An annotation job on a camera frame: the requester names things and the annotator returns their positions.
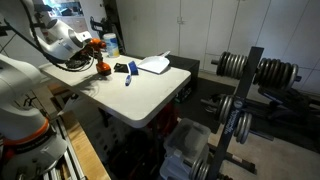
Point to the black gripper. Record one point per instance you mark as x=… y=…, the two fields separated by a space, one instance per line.
x=82 y=58

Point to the orange cordless drill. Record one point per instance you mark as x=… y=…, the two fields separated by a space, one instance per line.
x=97 y=45

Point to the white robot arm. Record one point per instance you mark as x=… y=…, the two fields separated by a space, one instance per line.
x=31 y=146

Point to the wipes canister with blue label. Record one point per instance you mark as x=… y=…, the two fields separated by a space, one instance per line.
x=111 y=45

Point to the blue hand brush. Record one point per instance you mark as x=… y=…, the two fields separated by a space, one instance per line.
x=133 y=70

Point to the white plastic dustpan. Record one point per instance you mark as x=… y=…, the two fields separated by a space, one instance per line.
x=155 y=64

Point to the wooden workbench plank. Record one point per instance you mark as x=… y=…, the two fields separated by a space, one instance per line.
x=89 y=161

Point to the grey plastic storage bin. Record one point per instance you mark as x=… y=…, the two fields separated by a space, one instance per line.
x=187 y=143

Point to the upper left weight plates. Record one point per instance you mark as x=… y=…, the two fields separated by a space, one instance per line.
x=230 y=65

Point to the weight plates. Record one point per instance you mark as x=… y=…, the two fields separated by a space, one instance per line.
x=229 y=112
x=199 y=169
x=230 y=65
x=273 y=73

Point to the bottom weight plates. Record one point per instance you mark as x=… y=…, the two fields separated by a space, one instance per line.
x=199 y=169

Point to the middle weight plates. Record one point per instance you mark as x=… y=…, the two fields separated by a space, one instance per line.
x=229 y=112

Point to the upper right weight plates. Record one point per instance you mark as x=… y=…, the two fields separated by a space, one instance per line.
x=273 y=73

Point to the black weight rack post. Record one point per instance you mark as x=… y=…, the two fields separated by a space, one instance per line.
x=240 y=96

